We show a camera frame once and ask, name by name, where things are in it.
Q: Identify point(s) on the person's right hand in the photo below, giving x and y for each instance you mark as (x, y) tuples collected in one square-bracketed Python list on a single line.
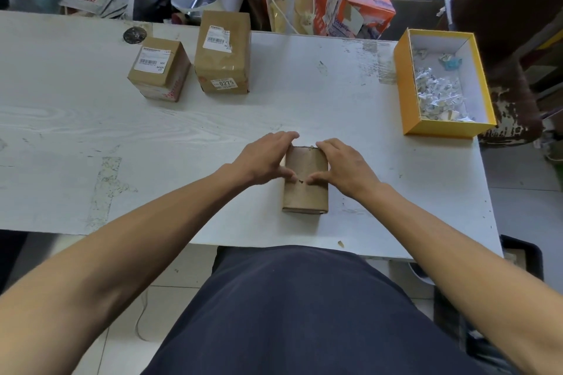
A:
[(347, 172)]

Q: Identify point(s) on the person's left hand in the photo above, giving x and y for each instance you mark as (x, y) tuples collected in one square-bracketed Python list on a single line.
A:
[(259, 164)]

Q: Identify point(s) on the brown cardboard box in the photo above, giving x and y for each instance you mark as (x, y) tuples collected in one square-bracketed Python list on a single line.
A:
[(305, 199)]

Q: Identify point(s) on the small white label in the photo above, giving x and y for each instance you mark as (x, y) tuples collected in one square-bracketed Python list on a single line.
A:
[(224, 83)]

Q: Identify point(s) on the tall cardboard box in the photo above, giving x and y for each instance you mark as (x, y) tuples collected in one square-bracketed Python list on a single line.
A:
[(222, 65)]

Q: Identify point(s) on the pile of torn label scraps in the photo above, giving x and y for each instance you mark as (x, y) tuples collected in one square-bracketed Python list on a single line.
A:
[(440, 91)]

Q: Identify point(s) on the small cube brown parcel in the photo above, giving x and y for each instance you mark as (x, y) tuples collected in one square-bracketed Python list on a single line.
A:
[(145, 82)]

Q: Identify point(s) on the person's right forearm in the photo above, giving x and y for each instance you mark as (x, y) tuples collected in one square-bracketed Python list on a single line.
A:
[(475, 273)]

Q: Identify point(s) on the person's left forearm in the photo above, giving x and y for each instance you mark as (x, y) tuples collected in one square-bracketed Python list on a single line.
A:
[(110, 269)]

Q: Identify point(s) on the yellow tray with label scraps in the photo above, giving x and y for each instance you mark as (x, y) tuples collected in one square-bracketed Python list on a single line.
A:
[(407, 98)]

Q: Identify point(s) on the white bucket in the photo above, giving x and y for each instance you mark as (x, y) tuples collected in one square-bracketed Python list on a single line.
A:
[(420, 276)]

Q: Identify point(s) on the beige plastic packet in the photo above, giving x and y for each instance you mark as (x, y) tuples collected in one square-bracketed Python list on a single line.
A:
[(281, 12)]

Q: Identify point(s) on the dark navy shirt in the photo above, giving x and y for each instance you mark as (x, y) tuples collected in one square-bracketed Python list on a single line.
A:
[(308, 322)]

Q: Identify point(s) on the black round grommet cover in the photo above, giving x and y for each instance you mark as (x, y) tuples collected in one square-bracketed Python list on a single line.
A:
[(135, 35)]

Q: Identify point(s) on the black plastic crate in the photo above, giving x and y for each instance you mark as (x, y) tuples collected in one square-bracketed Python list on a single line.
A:
[(525, 251)]

